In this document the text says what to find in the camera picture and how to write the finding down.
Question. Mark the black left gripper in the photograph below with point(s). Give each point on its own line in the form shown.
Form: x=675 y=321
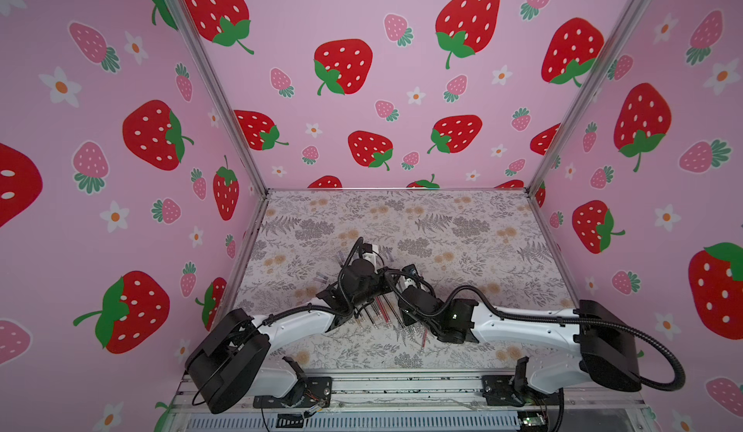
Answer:
x=382 y=276

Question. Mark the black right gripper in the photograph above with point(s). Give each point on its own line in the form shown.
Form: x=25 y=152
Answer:
x=410 y=292

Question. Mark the dark blue striped pencil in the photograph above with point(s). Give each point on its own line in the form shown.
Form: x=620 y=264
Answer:
x=364 y=312

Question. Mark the red striped pencil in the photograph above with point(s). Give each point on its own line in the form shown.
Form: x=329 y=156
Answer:
x=382 y=310

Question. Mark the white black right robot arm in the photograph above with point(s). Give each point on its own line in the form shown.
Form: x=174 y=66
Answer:
x=588 y=343

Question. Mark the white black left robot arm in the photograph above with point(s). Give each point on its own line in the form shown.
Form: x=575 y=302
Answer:
x=230 y=363

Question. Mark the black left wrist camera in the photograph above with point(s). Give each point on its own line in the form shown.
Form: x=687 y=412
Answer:
x=367 y=261

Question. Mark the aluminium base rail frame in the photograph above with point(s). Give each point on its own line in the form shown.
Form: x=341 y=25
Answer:
x=416 y=400

